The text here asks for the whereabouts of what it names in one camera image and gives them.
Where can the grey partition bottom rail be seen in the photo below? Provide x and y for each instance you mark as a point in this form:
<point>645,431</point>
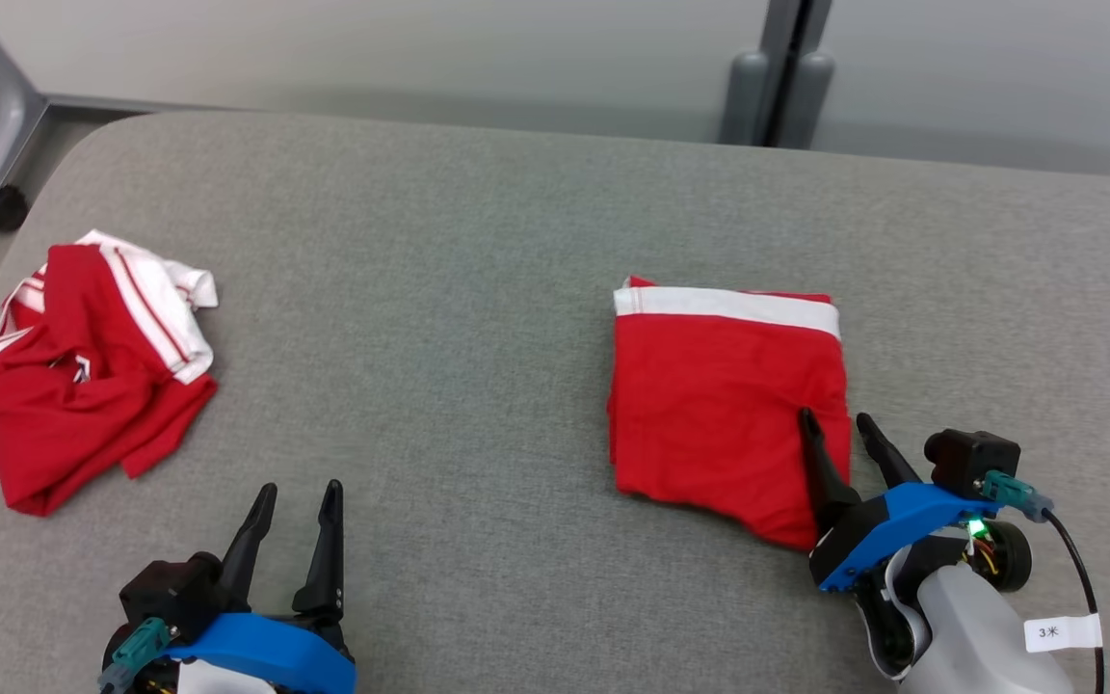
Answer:
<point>131,101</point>

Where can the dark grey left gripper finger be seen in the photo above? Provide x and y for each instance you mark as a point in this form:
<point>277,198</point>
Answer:
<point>326,559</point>
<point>249,554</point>

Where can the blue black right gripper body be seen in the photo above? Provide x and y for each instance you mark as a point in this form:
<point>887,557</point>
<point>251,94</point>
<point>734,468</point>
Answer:
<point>892,520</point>

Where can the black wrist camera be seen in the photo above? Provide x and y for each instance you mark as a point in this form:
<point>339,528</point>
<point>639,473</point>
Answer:
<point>969,458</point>
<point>170,588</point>

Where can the red shorts white waistband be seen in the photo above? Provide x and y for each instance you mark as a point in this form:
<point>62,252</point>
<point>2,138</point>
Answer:
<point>709,405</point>

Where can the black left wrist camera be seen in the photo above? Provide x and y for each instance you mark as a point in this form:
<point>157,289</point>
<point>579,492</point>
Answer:
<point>170,588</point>

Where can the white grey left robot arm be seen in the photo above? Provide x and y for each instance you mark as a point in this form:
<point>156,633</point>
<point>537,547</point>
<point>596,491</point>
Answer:
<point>218,682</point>

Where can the red basketball jersey white trim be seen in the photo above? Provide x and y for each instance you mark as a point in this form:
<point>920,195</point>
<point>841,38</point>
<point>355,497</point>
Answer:
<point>73,414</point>

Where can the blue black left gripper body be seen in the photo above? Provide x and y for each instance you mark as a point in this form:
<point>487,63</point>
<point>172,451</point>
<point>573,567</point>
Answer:
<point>276,651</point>

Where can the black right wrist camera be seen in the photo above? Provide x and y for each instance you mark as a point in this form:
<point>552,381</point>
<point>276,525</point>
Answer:
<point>969,458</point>

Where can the grey partition post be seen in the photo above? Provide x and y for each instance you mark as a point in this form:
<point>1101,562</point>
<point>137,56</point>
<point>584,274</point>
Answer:
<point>779,39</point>

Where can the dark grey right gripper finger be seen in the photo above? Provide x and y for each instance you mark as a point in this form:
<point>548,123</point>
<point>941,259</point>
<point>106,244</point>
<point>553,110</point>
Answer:
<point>887,458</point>
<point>827,482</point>

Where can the black caster wheel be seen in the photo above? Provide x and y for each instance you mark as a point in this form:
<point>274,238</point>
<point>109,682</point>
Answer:
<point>2,209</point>

